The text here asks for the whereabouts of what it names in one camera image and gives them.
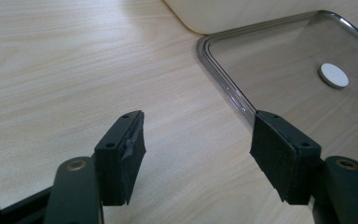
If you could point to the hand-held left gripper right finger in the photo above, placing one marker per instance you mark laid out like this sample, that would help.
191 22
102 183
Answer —
287 161

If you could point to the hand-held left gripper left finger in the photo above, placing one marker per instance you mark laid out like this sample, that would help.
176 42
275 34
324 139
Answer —
118 161

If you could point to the clear glass lid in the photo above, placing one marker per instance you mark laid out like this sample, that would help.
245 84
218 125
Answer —
279 59

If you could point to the cream rectangular container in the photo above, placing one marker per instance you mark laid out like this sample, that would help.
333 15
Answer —
230 14

